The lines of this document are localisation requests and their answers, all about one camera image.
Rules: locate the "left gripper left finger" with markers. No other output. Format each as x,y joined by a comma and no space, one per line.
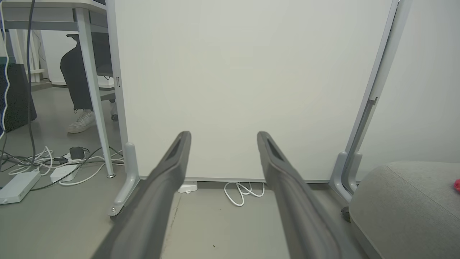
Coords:
151,201

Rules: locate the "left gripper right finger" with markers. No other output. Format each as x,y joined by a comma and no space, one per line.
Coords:
302,216

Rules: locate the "red jersey with number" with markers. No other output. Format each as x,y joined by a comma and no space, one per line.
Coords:
457,185

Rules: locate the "black power adapter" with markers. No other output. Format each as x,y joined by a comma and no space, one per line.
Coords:
77,153

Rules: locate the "small black plug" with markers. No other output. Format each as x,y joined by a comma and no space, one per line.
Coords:
61,160

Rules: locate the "grey fabric sofa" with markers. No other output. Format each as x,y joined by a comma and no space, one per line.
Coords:
406,216

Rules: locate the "white sneaker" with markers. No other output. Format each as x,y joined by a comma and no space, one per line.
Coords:
82,122

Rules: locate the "grey desk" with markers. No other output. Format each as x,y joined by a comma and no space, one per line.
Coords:
94,108

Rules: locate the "flat white box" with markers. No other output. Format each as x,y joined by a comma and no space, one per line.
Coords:
18,187

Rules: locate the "person legs black trousers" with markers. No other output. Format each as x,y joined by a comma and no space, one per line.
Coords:
75,79

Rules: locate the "white partition with grey frame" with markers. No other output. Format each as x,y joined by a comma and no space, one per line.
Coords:
233,72
424,90

